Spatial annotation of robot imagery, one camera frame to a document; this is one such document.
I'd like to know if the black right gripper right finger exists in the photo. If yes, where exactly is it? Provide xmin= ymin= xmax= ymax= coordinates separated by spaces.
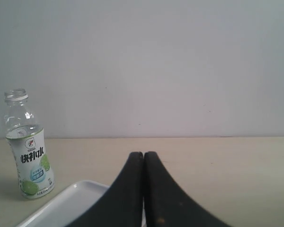
xmin=144 ymin=151 xmax=229 ymax=227

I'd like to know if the clear plastic drink bottle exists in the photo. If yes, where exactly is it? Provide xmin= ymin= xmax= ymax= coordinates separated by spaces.
xmin=4 ymin=88 xmax=55 ymax=199

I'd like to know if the white rectangular plastic tray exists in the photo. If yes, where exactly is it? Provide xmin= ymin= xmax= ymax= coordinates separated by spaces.
xmin=18 ymin=180 xmax=109 ymax=227

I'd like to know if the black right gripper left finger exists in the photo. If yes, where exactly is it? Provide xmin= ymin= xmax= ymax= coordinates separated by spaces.
xmin=67 ymin=152 xmax=144 ymax=227

